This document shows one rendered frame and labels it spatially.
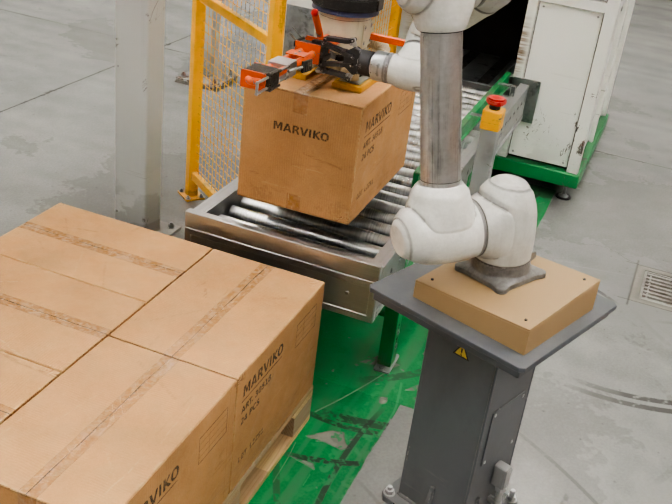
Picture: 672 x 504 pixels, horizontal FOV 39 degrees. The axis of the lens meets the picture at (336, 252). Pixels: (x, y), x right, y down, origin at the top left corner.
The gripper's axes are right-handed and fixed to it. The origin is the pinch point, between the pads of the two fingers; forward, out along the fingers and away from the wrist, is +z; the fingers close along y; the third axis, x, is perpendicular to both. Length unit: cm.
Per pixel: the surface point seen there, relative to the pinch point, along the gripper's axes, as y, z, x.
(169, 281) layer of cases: 66, 21, -44
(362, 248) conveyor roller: 67, -22, 11
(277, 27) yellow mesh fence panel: 14, 41, 66
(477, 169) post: 42, -49, 45
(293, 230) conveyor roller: 67, 4, 10
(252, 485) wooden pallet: 118, -18, -59
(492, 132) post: 28, -51, 45
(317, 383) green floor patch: 120, -14, 2
